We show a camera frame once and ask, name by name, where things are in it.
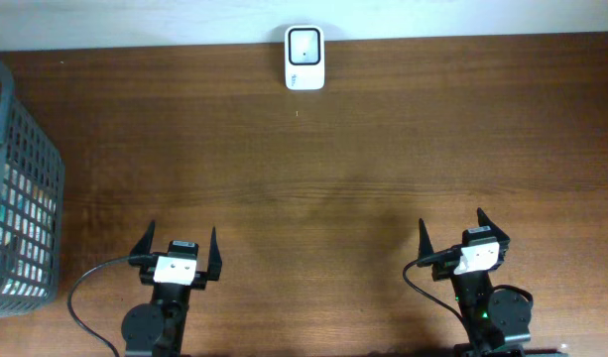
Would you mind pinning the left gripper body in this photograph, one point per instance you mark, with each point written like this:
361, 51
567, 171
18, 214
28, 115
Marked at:
175, 293

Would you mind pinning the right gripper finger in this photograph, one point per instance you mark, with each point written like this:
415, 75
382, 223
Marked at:
425, 252
484, 220

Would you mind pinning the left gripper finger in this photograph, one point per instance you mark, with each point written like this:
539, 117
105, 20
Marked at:
214, 265
140, 255

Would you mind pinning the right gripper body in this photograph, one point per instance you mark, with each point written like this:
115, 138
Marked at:
444, 268

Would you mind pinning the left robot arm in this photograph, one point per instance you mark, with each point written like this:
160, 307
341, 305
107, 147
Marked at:
156, 328

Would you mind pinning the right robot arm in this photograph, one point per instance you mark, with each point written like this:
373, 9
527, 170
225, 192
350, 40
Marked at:
495, 318

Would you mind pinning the white barcode scanner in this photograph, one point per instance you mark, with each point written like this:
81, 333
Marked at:
304, 57

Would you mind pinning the grey plastic mesh basket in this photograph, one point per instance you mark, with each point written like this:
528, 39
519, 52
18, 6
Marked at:
31, 190

